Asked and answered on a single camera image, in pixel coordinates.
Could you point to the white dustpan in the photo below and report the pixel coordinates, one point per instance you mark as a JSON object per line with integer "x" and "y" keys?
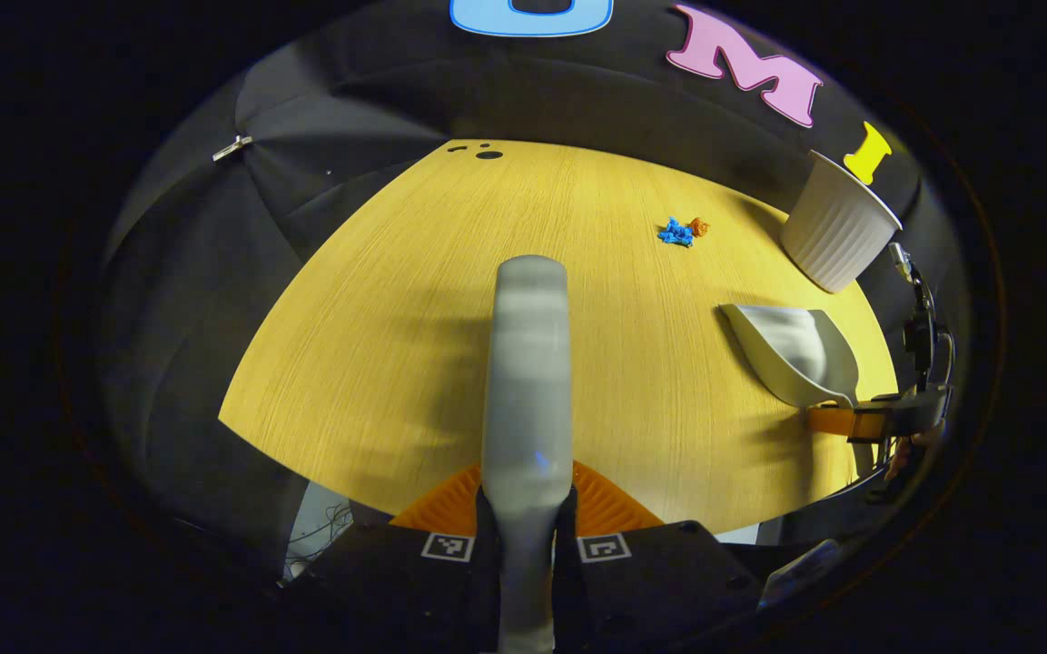
{"x": 795, "y": 354}

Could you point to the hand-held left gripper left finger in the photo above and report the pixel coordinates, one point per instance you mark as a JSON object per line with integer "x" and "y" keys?
{"x": 396, "y": 581}

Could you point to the orange paper trash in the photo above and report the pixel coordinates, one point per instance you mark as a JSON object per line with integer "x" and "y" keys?
{"x": 699, "y": 227}

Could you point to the wooden desktop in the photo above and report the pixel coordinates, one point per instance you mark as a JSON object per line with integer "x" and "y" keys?
{"x": 378, "y": 318}

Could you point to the blue paper trash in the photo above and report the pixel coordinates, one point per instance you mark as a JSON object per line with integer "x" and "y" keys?
{"x": 676, "y": 232}

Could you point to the black backdrop cloth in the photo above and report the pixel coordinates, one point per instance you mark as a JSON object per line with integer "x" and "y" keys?
{"x": 214, "y": 272}

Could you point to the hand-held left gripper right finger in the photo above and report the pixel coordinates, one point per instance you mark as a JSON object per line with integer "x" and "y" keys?
{"x": 659, "y": 581}

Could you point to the silver metal clip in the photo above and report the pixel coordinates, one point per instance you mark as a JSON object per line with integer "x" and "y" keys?
{"x": 232, "y": 147}

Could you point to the white ribbed garbage bin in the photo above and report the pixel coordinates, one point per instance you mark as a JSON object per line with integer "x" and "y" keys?
{"x": 836, "y": 232}

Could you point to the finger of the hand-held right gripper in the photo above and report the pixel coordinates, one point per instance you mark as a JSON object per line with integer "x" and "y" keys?
{"x": 836, "y": 422}

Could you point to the small white broom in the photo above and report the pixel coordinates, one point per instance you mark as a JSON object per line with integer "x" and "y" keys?
{"x": 528, "y": 381}

